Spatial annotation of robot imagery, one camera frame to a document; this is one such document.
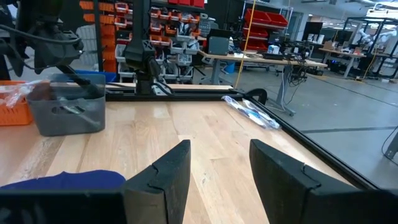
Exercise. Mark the orange bin rack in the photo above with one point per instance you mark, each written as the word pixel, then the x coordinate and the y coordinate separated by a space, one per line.
pixel 109 31

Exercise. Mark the black monitor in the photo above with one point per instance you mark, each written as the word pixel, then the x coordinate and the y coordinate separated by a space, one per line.
pixel 312 31

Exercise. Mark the small white box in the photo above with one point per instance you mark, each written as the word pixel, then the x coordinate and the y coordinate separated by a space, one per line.
pixel 273 49

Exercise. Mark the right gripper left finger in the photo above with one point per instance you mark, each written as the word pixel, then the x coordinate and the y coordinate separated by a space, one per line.
pixel 161 193

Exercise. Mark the orange toothbrush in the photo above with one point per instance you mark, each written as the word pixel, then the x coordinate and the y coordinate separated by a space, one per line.
pixel 15 91

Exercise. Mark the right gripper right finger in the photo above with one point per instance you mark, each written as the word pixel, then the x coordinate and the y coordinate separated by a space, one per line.
pixel 280 186

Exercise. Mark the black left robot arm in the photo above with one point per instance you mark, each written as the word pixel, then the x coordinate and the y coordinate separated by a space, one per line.
pixel 140 56

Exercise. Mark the black box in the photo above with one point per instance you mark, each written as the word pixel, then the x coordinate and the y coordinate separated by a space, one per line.
pixel 219 45

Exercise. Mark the grey plastic bin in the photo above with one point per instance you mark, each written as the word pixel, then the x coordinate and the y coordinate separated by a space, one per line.
pixel 62 124

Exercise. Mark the orange plastic basket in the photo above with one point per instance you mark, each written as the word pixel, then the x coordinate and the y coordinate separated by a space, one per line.
pixel 12 115

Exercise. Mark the dark blue cloth mat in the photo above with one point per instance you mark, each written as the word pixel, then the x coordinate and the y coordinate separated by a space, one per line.
pixel 62 180

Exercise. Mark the blue toothbrush in clear wrapper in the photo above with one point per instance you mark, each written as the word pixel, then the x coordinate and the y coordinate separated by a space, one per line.
pixel 267 119
pixel 245 112

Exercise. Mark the grey bin shelf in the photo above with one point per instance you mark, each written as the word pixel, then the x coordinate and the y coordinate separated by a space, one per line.
pixel 183 40

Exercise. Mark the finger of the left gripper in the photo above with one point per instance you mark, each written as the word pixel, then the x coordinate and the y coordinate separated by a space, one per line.
pixel 81 79

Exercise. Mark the black aluminium table frame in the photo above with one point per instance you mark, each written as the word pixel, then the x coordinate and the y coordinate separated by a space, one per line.
pixel 186 97

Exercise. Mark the blue bucket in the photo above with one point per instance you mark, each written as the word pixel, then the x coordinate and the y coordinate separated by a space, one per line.
pixel 230 68

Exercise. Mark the red bin rack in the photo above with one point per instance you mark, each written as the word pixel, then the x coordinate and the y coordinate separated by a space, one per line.
pixel 264 18

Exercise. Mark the wooden desk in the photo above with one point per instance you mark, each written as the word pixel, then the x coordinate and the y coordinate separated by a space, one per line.
pixel 342 53
pixel 280 60

